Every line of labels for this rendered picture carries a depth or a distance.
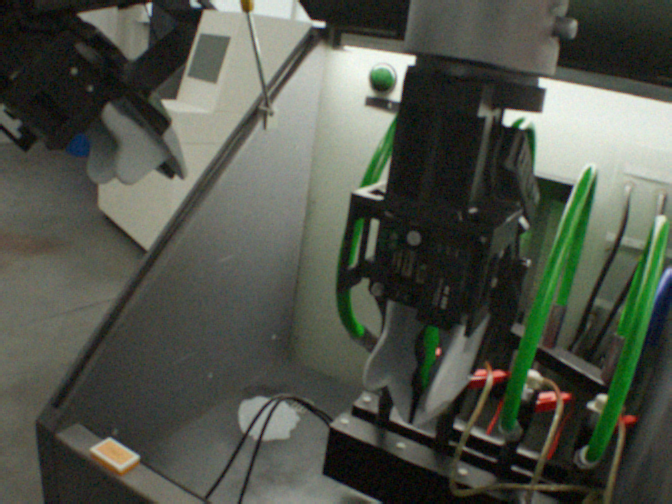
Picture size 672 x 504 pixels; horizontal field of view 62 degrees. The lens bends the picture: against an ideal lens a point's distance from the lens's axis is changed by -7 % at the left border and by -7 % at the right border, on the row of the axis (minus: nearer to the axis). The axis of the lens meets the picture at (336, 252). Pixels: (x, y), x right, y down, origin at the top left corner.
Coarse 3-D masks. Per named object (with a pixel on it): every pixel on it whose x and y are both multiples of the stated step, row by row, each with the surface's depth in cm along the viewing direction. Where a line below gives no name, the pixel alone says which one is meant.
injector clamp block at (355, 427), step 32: (352, 416) 75; (352, 448) 71; (384, 448) 69; (416, 448) 70; (448, 448) 72; (480, 448) 71; (352, 480) 72; (384, 480) 70; (416, 480) 68; (448, 480) 66; (480, 480) 65; (512, 480) 69; (544, 480) 67
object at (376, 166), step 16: (384, 144) 51; (384, 160) 51; (368, 176) 50; (352, 240) 50; (352, 256) 50; (336, 272) 51; (336, 288) 52; (336, 304) 53; (352, 320) 54; (352, 336) 57
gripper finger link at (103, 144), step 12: (108, 96) 44; (96, 120) 44; (84, 132) 44; (96, 132) 45; (108, 132) 45; (96, 144) 45; (108, 144) 45; (96, 156) 45; (108, 156) 46; (96, 168) 45; (108, 168) 46; (156, 168) 49; (168, 168) 48; (96, 180) 45; (108, 180) 46
